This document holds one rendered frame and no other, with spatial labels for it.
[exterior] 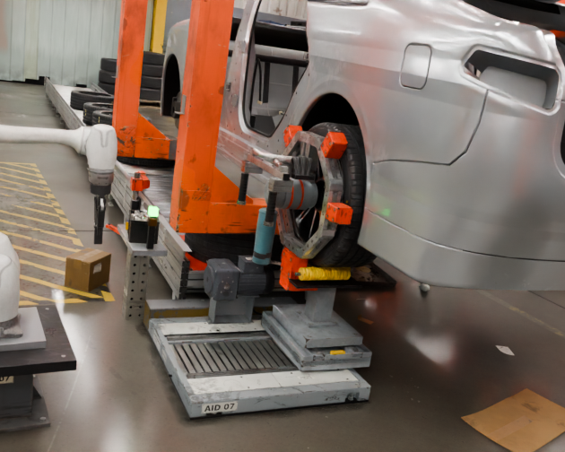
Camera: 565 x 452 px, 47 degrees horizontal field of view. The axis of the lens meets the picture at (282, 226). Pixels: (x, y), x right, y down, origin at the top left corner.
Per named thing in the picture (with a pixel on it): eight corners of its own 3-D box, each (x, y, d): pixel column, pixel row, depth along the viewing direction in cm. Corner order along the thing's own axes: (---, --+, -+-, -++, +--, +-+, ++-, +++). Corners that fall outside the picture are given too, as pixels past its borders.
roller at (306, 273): (354, 282, 299) (356, 270, 297) (297, 282, 286) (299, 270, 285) (348, 277, 304) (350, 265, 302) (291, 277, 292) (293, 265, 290)
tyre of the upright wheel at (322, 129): (408, 126, 270) (333, 126, 330) (360, 121, 260) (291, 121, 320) (391, 281, 278) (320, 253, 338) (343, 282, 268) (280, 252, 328)
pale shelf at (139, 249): (167, 256, 314) (168, 250, 313) (132, 256, 307) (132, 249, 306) (148, 230, 351) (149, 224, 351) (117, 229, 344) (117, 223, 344)
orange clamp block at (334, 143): (340, 159, 273) (349, 144, 266) (324, 158, 270) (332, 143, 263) (335, 147, 277) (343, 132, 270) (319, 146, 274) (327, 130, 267)
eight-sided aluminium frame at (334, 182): (328, 272, 277) (351, 146, 263) (315, 272, 274) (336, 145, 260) (280, 233, 324) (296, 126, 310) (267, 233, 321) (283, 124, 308)
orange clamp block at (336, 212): (340, 219, 271) (351, 224, 263) (324, 218, 268) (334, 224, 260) (343, 203, 269) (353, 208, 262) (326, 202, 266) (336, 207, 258)
